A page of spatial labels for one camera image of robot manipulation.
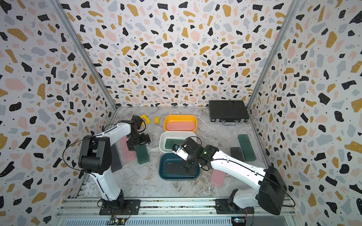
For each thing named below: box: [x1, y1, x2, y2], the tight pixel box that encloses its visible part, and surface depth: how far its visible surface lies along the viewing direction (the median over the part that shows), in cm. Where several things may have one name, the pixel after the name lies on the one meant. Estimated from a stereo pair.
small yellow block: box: [154, 116, 160, 124], surface depth 115 cm
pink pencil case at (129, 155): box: [120, 135, 137, 162], surface depth 91 cm
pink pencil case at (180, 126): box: [166, 121, 196, 131], surface depth 111 cm
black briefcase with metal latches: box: [208, 100, 250, 126], surface depth 123 cm
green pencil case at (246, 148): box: [237, 133, 257, 162], surface depth 99 cm
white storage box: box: [159, 130, 197, 153], surface depth 101 cm
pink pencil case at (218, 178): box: [210, 169, 226, 188], surface depth 85 cm
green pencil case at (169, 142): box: [164, 138, 185, 150], surface depth 100 cm
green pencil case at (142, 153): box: [135, 143, 150, 165], surface depth 93 cm
